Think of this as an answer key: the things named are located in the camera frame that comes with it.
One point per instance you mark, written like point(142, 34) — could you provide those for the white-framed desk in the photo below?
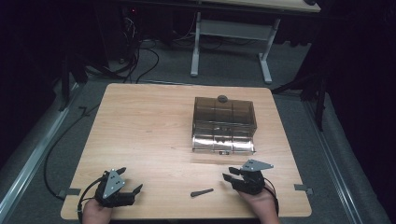
point(233, 29)

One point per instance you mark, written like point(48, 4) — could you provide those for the black stand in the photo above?
point(314, 90)
point(67, 81)

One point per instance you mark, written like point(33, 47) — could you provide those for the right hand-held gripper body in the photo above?
point(252, 180)

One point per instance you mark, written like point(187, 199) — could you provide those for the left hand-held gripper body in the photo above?
point(110, 186)

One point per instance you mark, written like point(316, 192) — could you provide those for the grey table bracket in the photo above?
point(302, 188)
point(70, 192)

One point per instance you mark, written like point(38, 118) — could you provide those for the person's left hand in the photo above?
point(95, 213)

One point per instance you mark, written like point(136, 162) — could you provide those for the metal floor rail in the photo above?
point(34, 155)
point(334, 165)

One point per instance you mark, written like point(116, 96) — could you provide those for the small dark grey tool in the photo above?
point(201, 193)

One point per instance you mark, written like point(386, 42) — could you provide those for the transparent brown storage box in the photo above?
point(224, 127)

